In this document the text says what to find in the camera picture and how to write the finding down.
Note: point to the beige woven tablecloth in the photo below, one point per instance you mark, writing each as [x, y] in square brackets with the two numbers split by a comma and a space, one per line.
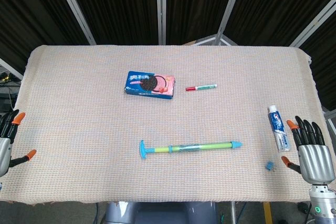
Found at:
[105, 129]

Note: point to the dark partition curtain panel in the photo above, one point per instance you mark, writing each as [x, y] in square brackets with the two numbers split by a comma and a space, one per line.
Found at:
[118, 6]
[281, 3]
[31, 11]
[197, 3]
[325, 72]

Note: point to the brown cardboard piece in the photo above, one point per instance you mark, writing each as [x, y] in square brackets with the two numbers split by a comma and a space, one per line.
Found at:
[190, 43]

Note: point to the small blue binder clip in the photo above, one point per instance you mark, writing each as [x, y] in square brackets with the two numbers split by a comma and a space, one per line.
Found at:
[270, 165]

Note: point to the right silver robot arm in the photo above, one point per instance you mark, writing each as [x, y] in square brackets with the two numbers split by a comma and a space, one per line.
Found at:
[324, 205]

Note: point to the red capped marker pen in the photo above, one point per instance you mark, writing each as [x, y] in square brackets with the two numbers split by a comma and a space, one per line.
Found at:
[202, 87]

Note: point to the white blue toothpaste tube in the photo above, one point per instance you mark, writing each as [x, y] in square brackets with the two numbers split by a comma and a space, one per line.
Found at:
[278, 129]

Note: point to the green blue toy syringe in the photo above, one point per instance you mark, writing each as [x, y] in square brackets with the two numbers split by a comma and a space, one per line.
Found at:
[194, 147]

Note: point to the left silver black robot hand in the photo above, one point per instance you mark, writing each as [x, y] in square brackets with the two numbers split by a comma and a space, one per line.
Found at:
[5, 150]

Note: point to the white partition frame post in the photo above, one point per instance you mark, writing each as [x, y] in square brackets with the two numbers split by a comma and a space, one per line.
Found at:
[231, 6]
[161, 9]
[74, 9]
[315, 26]

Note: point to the blue pink Oreo box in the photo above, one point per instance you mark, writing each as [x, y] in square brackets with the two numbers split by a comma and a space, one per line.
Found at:
[148, 85]

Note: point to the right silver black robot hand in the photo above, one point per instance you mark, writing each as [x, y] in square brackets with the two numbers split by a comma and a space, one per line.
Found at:
[316, 161]

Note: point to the grey blue robot torso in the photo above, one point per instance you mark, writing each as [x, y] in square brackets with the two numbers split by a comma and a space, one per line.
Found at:
[160, 213]

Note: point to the yellow post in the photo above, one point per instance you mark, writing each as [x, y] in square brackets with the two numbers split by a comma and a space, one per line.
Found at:
[267, 213]

